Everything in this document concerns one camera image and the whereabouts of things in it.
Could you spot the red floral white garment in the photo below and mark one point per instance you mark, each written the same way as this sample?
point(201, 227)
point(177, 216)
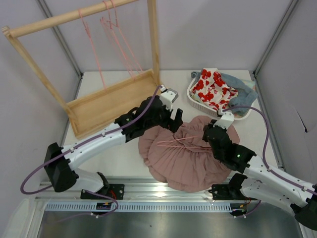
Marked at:
point(211, 90)

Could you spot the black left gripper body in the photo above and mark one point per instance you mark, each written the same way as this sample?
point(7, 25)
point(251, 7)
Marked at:
point(172, 121)

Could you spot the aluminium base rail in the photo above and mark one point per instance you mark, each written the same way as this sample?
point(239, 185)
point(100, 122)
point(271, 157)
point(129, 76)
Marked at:
point(135, 190)

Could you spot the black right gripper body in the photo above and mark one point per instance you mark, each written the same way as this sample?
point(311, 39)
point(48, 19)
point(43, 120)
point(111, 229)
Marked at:
point(211, 134)

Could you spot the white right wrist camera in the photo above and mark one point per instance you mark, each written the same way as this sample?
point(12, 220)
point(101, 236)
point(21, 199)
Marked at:
point(226, 119)

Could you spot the pink pleated skirt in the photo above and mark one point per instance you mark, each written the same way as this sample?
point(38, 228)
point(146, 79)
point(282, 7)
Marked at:
point(189, 170)

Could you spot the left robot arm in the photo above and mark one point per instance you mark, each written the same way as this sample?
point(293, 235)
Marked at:
point(62, 163)

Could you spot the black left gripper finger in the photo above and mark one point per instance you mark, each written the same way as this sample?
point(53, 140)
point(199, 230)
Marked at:
point(174, 126)
point(178, 116)

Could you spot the white slotted cable duct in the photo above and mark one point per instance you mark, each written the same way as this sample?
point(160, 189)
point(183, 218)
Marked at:
point(139, 207)

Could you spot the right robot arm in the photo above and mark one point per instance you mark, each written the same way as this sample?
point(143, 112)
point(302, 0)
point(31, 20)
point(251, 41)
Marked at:
point(258, 180)

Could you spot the white laundry basket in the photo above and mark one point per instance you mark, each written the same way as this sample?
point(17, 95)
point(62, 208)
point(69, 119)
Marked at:
point(203, 108)

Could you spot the blue denim garment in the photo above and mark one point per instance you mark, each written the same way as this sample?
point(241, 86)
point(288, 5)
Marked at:
point(246, 95)

